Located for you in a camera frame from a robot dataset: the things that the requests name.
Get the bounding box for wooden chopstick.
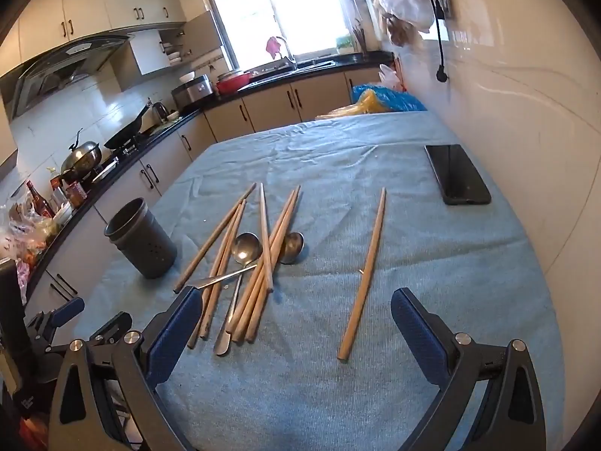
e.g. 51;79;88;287
243;224;288;344
225;188;297;334
231;184;303;343
173;182;257;294
198;198;249;340
186;200;246;350
259;182;273;292

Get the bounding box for steel spoon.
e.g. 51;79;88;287
187;232;305;290
213;232;263;356

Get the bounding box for wooden chopstick lone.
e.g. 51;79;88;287
337;188;387;362

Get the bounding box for kitchen faucet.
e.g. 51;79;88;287
275;36;297;69

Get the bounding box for dark grey utensil holder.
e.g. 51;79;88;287
104;198;177;279

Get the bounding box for dark sauce bottle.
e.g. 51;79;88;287
26;180;55;218

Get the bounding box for red lid jar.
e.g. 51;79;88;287
65;181;87;209

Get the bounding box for steel pot with lid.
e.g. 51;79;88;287
61;129;102;181

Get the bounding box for black wok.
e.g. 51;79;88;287
104;105;149;151

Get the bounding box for blue towel table cloth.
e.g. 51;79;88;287
73;112;564;450

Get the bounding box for range hood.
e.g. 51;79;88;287
11;34;129;119

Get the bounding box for black smartphone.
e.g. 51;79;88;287
425;144;492;206

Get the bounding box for red basin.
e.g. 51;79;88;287
217;72;252;95

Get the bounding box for yellow plastic bag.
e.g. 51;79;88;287
316;89;390;120

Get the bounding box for blue plastic bag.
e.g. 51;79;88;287
352;83;427;112

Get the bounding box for window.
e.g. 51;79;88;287
209;0;352;70

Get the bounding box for black power cable plug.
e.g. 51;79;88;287
429;0;448;83

